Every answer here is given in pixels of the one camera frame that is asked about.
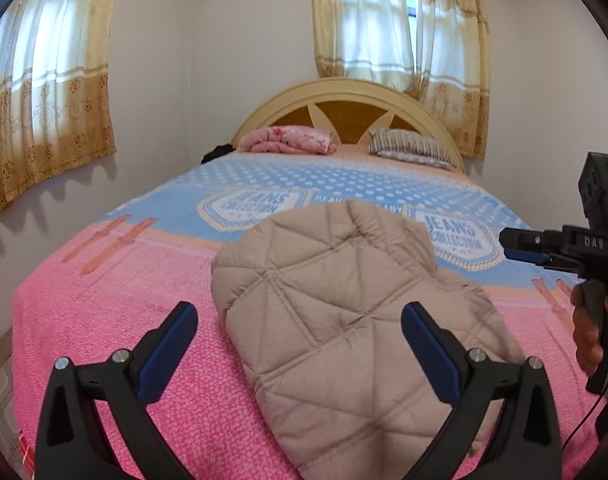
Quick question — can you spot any yellow side window curtain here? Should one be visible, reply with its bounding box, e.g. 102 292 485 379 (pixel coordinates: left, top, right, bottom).
0 0 116 213

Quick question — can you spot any black item beside bed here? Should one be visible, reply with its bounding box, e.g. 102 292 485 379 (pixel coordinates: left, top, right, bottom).
201 144 236 165

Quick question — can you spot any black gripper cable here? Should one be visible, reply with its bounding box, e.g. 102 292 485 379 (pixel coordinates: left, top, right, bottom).
558 353 608 461

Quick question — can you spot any pink folded blanket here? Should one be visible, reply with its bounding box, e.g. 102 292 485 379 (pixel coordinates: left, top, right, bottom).
237 125 336 155

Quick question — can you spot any right hand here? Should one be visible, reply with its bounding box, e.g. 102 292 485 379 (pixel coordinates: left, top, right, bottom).
570 285 604 376

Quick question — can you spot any cream wooden headboard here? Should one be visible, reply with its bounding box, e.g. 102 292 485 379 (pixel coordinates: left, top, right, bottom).
231 77 464 172

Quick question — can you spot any blue pink bedspread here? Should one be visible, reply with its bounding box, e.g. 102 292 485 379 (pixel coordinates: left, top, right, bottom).
12 145 602 479

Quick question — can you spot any beige quilted puffer jacket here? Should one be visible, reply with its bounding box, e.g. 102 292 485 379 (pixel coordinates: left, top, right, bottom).
212 200 524 479

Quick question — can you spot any striped grey pillow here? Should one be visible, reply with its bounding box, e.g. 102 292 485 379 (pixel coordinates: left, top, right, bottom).
369 128 456 169

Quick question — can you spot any yellow curtain behind bed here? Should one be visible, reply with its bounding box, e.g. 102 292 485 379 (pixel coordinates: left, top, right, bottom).
310 0 490 160

